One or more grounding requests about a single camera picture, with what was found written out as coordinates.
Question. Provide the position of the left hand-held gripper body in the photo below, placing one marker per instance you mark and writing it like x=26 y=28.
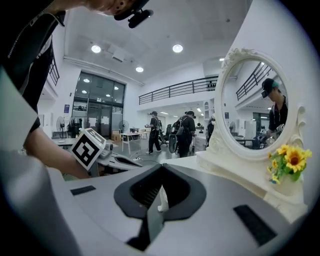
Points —
x=86 y=148

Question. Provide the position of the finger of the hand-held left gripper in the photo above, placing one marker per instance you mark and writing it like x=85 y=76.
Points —
x=125 y=156
x=120 y=168

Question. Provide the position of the person's face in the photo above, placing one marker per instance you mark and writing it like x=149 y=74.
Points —
x=100 y=5

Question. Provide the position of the black head-mounted camera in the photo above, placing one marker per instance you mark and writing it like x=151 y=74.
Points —
x=138 y=18

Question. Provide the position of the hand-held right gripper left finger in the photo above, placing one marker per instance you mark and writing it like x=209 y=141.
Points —
x=95 y=215

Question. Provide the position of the person's black zip jacket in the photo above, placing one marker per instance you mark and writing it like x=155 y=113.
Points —
x=27 y=50

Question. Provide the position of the person's left forearm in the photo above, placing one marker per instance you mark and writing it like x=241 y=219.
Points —
x=55 y=155

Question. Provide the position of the white oval framed mirror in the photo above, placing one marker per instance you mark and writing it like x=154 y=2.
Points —
x=222 y=155

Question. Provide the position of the black standing fan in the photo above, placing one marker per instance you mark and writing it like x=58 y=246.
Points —
x=60 y=123
x=123 y=125

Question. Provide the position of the white flower vase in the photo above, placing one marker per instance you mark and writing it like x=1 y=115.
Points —
x=290 y=186

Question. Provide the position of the black office chair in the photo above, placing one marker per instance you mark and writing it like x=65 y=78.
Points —
x=167 y=135

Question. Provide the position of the round ceiling light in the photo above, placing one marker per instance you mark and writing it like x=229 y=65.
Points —
x=177 y=48
x=139 y=69
x=96 y=49

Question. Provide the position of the yellow sunflower bouquet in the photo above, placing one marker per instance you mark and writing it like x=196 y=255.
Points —
x=295 y=160

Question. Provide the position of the ceiling air conditioner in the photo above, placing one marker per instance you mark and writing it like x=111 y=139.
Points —
x=119 y=53

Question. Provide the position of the dark framed glass door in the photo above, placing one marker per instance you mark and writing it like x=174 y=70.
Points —
x=100 y=107

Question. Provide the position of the black balcony railing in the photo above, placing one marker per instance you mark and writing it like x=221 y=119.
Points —
x=175 y=90

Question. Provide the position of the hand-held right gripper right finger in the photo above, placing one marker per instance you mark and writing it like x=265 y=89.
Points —
x=220 y=225

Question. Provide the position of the white work table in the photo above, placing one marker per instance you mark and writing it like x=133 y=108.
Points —
x=132 y=136

